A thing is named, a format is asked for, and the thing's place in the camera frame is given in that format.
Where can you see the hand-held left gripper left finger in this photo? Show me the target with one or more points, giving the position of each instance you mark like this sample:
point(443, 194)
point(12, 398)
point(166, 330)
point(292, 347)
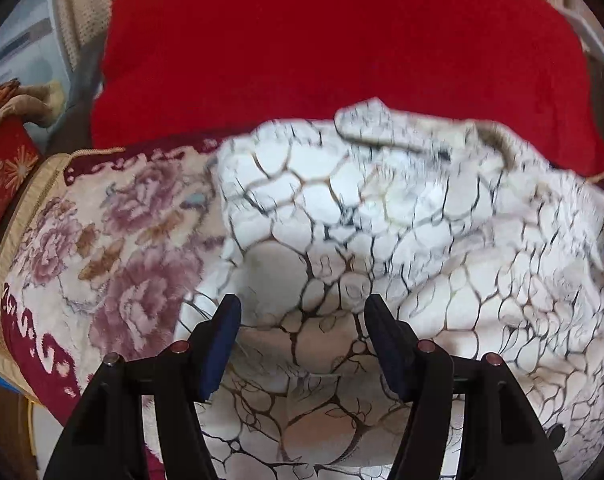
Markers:
point(221, 347)

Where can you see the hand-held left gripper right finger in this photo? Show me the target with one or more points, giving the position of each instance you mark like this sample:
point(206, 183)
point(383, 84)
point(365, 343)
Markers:
point(387, 352)

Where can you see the white crackle-print garment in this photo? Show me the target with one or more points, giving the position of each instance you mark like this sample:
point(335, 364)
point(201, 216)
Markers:
point(431, 240)

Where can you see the white furniture edge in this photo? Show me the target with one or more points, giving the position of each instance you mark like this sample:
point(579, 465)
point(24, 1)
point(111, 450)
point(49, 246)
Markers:
point(599, 45)

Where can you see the red gift box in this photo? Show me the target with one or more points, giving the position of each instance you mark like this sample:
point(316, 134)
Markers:
point(7, 175)

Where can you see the beige plush cloth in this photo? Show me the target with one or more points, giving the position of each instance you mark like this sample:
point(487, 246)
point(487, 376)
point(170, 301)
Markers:
point(42, 100)

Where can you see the red blanket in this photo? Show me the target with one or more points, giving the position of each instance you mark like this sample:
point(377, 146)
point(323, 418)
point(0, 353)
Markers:
point(332, 45)

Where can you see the framed glass window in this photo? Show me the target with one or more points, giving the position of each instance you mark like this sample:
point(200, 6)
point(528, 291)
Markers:
point(17, 45)

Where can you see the cream dotted curtain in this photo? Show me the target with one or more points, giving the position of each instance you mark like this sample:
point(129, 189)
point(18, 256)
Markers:
point(82, 5)

